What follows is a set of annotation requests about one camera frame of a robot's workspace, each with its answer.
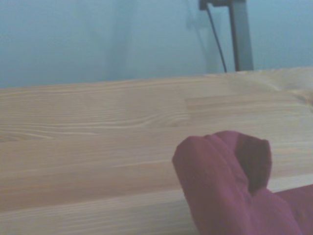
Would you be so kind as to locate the dark metal camera stand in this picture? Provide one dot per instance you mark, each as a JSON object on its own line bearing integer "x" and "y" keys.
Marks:
{"x": 240, "y": 36}

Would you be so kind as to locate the red-brown cloth shorts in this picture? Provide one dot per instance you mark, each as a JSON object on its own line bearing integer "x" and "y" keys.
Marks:
{"x": 220, "y": 186}

